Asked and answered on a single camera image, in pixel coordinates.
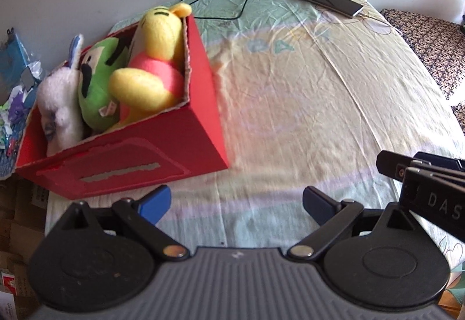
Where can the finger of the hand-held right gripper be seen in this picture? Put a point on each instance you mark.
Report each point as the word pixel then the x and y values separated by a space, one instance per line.
pixel 443 160
pixel 392 163

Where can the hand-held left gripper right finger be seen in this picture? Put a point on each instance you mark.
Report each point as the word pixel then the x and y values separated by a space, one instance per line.
pixel 319 203

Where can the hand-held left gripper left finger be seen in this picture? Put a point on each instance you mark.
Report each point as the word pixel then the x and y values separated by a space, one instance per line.
pixel 156 202

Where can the red cardboard box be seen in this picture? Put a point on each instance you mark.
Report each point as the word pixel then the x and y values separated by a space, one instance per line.
pixel 203 123

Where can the green plush toy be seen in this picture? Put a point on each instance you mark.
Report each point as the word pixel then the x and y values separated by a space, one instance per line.
pixel 96 94

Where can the white plush rabbit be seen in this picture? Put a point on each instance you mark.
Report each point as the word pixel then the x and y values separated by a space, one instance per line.
pixel 60 105

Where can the yellow plush tiger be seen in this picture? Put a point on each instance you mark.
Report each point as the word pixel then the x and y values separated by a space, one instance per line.
pixel 156 32

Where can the pale green bed sheet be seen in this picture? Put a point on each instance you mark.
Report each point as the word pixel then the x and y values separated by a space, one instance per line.
pixel 290 105

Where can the brown patterned cushion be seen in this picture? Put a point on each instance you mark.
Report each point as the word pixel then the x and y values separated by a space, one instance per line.
pixel 428 40

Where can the stacked cardboard boxes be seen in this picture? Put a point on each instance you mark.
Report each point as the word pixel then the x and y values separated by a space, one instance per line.
pixel 18 218

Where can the purple toy figure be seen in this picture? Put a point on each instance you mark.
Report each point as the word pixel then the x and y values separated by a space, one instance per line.
pixel 16 112

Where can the black smartphone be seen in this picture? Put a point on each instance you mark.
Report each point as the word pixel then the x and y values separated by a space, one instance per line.
pixel 327 0

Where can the small dark mirror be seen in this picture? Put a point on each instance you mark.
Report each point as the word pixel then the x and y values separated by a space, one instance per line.
pixel 27 79

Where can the blue packaging box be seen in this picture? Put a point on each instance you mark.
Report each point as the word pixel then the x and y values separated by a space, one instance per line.
pixel 11 54

